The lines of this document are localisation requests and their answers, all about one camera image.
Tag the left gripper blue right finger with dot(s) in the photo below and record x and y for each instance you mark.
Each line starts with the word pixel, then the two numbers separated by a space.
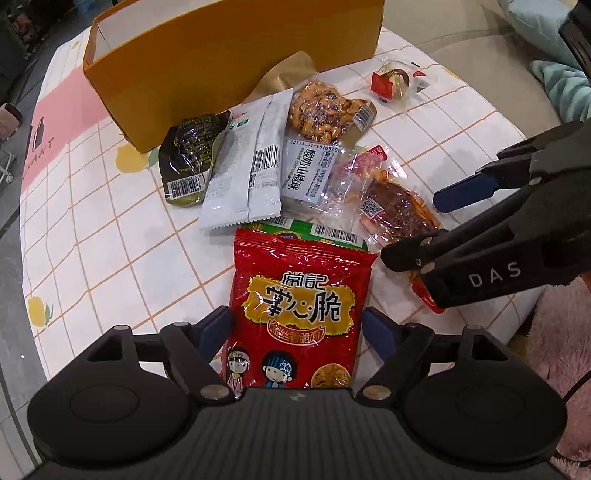
pixel 404 351

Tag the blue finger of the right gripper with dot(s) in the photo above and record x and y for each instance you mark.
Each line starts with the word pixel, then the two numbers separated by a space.
pixel 465 192

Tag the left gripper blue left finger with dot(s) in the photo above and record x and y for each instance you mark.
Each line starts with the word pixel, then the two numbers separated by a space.
pixel 190 348

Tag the red crispy noodle bag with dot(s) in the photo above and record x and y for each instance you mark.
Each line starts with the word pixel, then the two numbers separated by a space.
pixel 296 308

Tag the red-brown meat snack packet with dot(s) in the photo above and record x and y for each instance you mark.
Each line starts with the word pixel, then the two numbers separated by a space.
pixel 369 187

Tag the pink fluffy fabric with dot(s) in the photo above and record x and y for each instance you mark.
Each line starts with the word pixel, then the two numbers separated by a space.
pixel 559 351

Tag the striped teal blanket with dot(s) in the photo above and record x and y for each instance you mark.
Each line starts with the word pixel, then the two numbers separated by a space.
pixel 567 88

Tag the checkered lemon tablecloth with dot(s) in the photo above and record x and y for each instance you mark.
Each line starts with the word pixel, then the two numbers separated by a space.
pixel 101 247

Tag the small clear wrapped pastry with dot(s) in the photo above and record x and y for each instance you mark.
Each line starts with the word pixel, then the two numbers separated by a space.
pixel 396 81

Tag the beige sofa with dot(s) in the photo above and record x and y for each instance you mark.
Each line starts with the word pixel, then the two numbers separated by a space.
pixel 474 40

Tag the white long snack packet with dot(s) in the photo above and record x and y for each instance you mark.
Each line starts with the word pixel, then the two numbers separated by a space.
pixel 245 184

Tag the clear white-label snack packet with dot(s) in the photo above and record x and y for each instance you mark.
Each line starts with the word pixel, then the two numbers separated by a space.
pixel 307 171

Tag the light blue cushion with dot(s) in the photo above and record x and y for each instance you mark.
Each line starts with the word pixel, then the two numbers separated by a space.
pixel 538 22

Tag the orange peanut snack bag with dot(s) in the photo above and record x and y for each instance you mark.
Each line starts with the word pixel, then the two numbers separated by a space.
pixel 319 113

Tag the dark green snack packet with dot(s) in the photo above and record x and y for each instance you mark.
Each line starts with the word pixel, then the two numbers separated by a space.
pixel 187 156

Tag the gold paper scrap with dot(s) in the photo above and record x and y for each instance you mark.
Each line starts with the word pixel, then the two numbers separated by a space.
pixel 289 73

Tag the white round rolling stool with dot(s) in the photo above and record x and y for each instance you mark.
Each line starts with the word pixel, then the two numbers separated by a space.
pixel 5 167

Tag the orange cardboard box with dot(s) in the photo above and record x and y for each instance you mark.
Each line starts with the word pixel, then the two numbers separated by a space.
pixel 155 63

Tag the pink small heater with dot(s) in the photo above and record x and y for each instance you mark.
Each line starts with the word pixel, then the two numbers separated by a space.
pixel 10 120

